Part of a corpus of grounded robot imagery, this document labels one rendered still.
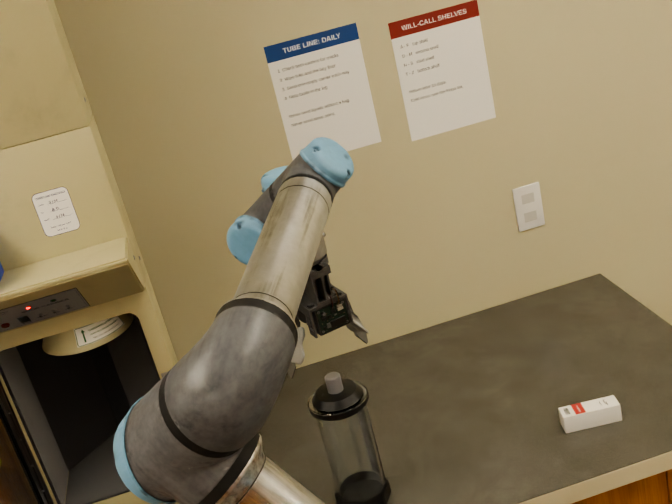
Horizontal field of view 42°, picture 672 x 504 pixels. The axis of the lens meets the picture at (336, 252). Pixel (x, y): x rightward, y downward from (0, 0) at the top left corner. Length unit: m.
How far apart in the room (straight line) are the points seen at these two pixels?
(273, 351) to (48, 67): 0.74
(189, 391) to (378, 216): 1.23
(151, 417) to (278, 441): 0.96
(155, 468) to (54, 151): 0.69
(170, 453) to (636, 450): 0.98
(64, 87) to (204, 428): 0.75
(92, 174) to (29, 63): 0.20
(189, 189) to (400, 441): 0.72
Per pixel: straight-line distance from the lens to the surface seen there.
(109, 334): 1.67
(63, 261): 1.54
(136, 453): 1.00
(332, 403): 1.52
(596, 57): 2.19
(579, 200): 2.26
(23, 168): 1.54
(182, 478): 0.99
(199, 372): 0.92
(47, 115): 1.52
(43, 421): 1.84
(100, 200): 1.55
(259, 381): 0.92
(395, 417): 1.88
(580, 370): 1.93
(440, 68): 2.04
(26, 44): 1.50
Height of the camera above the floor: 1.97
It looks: 22 degrees down
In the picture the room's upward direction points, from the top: 14 degrees counter-clockwise
